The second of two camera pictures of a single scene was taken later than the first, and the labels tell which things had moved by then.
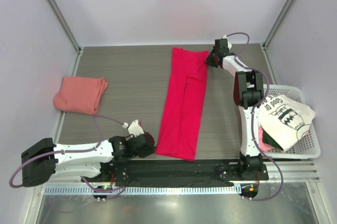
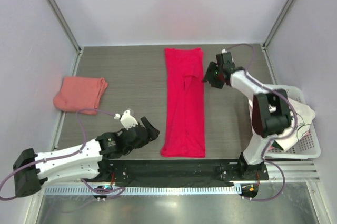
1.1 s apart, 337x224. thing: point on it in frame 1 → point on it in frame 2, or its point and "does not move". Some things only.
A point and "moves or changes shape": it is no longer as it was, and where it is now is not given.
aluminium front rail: [295, 170] does not move
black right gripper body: [211, 58] → [212, 75]
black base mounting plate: [245, 174] does not move
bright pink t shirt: [180, 134] moves or changes shape
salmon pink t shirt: [80, 95] does not move
